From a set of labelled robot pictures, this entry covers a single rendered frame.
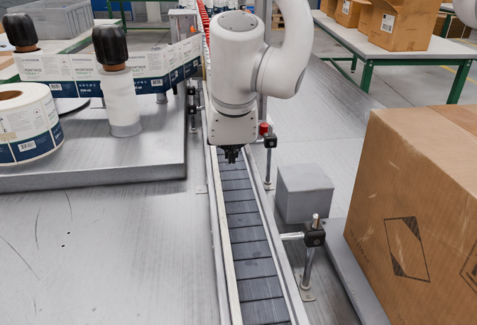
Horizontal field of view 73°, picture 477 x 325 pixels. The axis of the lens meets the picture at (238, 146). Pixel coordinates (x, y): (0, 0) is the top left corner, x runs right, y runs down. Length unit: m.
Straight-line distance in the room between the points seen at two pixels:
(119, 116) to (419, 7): 2.03
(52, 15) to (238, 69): 2.42
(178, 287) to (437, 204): 0.42
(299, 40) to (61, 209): 0.63
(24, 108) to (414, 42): 2.27
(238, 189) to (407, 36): 1.99
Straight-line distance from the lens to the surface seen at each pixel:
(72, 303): 0.65
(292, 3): 0.49
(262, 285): 0.55
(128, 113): 0.95
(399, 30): 2.48
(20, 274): 0.74
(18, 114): 0.92
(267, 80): 0.50
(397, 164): 0.49
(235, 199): 0.69
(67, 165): 0.90
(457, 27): 7.80
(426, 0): 2.51
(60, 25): 2.84
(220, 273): 0.57
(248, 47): 0.49
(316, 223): 0.50
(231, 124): 0.62
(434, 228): 0.45
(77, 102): 1.26
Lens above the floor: 1.32
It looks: 30 degrees down
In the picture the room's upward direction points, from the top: straight up
